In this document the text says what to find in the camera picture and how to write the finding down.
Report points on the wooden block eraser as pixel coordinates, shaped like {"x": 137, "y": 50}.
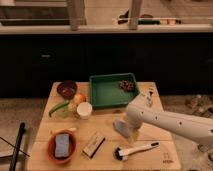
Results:
{"x": 93, "y": 144}

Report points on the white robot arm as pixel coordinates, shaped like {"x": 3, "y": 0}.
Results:
{"x": 197, "y": 129}

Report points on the white handled brush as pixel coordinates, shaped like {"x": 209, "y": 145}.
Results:
{"x": 122, "y": 154}

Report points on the grey blue towel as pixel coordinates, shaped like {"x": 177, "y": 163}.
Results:
{"x": 122, "y": 128}

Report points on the black tripod leg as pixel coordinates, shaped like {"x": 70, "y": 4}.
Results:
{"x": 16, "y": 147}

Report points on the dark brown bowl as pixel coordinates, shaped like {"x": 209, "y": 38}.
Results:
{"x": 67, "y": 89}

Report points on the orange round fruit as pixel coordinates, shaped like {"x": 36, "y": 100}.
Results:
{"x": 79, "y": 98}

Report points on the blue sponge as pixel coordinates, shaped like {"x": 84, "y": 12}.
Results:
{"x": 62, "y": 145}

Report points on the green vegetable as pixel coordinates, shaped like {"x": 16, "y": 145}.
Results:
{"x": 57, "y": 107}

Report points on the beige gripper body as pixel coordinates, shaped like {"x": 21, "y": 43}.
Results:
{"x": 134, "y": 133}

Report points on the white cup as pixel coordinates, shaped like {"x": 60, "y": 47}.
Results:
{"x": 84, "y": 110}

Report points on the green plastic tray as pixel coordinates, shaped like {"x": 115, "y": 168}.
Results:
{"x": 105, "y": 91}

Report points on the small dark fork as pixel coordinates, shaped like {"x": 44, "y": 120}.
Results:
{"x": 150, "y": 100}

